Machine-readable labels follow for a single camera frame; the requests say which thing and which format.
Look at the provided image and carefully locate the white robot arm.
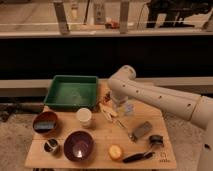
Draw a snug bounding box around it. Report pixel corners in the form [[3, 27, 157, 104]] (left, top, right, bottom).
[[107, 65, 213, 171]]

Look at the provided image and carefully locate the green plastic tray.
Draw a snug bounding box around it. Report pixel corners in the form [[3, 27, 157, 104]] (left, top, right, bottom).
[[44, 75, 98, 110]]

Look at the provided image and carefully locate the brown grape bunch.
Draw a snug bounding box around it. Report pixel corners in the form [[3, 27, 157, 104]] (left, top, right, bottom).
[[103, 92, 111, 102]]

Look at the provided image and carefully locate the white paper cup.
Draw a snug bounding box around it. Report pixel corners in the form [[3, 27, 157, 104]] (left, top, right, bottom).
[[76, 108, 92, 127]]

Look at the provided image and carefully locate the grey rectangular block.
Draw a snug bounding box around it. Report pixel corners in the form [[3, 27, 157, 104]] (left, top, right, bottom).
[[132, 121, 152, 139]]

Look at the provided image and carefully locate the orange fruit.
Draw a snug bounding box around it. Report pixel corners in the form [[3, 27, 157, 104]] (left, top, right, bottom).
[[108, 144, 123, 160]]

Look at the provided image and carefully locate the black tape roll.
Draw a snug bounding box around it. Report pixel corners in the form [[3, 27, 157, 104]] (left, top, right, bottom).
[[149, 135, 164, 147]]

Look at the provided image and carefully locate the dark purple bowl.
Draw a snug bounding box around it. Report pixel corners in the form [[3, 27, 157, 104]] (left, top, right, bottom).
[[63, 131, 94, 162]]

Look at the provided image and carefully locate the wooden folding table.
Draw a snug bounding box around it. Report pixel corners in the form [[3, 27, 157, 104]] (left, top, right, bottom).
[[24, 81, 178, 170]]

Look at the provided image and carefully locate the brown wooden bowl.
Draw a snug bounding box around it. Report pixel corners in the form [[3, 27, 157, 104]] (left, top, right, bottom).
[[33, 111, 58, 135]]

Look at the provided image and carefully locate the small metal can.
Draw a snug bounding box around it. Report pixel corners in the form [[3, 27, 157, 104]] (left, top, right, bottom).
[[44, 139, 59, 154]]

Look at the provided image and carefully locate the blue sponge in bowl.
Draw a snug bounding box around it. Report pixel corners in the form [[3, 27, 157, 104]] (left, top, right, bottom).
[[34, 122, 54, 131]]

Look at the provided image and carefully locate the black handled peeler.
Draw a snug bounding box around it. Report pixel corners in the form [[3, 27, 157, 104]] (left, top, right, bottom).
[[122, 152, 154, 163]]

